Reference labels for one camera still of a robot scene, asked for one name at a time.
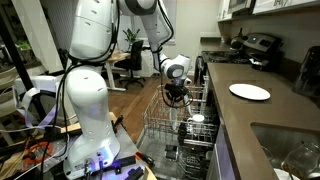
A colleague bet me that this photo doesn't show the white cup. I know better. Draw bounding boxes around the white cup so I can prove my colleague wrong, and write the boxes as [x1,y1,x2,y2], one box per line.
[187,114,206,127]

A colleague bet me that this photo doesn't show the clear glass pitcher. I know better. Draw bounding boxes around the clear glass pitcher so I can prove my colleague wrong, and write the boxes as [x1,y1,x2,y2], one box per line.
[281,141,320,180]

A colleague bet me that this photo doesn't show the black clamp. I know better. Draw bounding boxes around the black clamp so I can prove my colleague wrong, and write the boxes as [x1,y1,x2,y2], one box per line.
[114,155,148,180]

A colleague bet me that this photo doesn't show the white wall cabinets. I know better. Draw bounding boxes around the white wall cabinets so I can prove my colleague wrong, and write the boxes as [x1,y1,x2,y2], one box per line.
[217,0,320,23]

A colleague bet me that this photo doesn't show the white sink cabinet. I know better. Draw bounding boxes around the white sink cabinet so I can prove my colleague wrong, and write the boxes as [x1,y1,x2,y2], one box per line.
[205,122,242,180]

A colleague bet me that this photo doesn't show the black steel stove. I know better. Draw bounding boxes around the black steel stove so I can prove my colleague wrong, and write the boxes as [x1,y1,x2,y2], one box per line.
[194,32,284,88]

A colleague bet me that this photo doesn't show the black shallow pan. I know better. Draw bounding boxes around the black shallow pan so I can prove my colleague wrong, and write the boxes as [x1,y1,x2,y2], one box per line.
[249,57,273,72]

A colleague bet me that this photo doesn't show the green potted plant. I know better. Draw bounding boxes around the green potted plant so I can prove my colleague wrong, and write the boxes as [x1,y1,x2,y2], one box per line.
[122,27,142,49]

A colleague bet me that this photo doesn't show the orange black hand tool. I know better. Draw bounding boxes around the orange black hand tool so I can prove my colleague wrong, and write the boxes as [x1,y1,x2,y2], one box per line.
[134,150,156,169]

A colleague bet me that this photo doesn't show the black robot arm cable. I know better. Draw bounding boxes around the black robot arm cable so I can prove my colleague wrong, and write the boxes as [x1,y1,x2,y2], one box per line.
[39,0,175,180]

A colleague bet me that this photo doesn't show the white dish in sink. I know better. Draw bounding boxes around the white dish in sink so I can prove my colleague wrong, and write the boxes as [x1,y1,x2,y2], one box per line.
[273,167,299,180]

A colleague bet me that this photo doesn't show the open dishwasher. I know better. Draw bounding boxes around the open dishwasher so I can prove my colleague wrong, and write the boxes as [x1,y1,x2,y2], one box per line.
[135,74,228,180]

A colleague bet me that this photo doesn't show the dishwasher wire rack with dishes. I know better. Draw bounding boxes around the dishwasher wire rack with dishes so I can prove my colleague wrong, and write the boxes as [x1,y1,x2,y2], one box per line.
[142,84,220,145]

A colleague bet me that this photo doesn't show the steel kitchen sink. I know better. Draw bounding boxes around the steel kitchen sink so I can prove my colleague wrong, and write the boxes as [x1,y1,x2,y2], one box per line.
[250,121,320,180]

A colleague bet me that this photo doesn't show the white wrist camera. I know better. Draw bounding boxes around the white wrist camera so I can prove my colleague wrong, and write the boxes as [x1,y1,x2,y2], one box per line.
[182,76,194,86]

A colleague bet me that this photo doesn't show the black stand pole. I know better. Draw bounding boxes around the black stand pole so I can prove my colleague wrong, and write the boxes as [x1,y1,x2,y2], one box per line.
[0,16,46,122]

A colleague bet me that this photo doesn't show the wooden desk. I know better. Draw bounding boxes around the wooden desk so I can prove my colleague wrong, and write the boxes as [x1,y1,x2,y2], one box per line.
[105,50,132,93]

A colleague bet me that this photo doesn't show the black office chair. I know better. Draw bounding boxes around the black office chair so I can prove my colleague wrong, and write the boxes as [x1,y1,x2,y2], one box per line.
[114,39,147,90]

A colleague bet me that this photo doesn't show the grey metal robot table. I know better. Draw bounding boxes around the grey metal robot table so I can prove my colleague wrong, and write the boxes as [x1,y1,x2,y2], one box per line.
[64,111,158,180]

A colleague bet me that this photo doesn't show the white flat strap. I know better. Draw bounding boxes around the white flat strap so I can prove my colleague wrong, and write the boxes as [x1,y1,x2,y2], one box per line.
[12,87,62,130]

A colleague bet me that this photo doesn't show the white plate standing upright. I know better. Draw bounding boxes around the white plate standing upright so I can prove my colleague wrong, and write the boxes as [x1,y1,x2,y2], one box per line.
[184,99,194,117]

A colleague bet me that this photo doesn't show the dark kettle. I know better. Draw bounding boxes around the dark kettle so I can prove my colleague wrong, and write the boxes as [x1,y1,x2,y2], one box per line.
[229,27,249,52]

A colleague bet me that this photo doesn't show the light wooden board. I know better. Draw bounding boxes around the light wooden board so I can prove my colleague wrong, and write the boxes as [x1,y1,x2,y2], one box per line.
[59,111,119,134]

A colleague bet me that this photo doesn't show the orange cable coil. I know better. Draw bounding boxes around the orange cable coil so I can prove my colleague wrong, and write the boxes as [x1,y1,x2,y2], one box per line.
[22,141,54,165]

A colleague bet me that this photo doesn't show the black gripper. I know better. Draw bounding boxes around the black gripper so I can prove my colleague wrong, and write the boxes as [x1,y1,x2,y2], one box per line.
[163,82,192,109]

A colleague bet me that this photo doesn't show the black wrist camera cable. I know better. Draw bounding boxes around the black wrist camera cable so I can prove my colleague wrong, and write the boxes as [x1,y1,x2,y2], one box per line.
[161,82,195,109]

